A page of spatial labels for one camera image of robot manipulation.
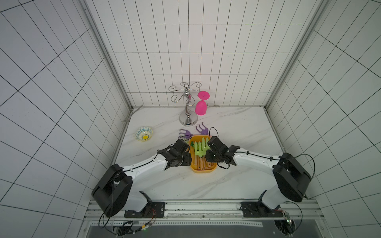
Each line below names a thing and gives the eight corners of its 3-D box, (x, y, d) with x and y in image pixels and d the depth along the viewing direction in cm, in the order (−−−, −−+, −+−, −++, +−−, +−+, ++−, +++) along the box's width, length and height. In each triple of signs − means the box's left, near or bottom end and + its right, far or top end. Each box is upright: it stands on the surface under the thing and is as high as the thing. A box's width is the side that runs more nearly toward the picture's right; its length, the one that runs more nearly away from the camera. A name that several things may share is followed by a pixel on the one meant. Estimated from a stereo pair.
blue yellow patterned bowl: (136, 141, 102) (134, 136, 98) (139, 130, 108) (137, 126, 104) (151, 141, 102) (149, 136, 98) (153, 130, 108) (152, 126, 104)
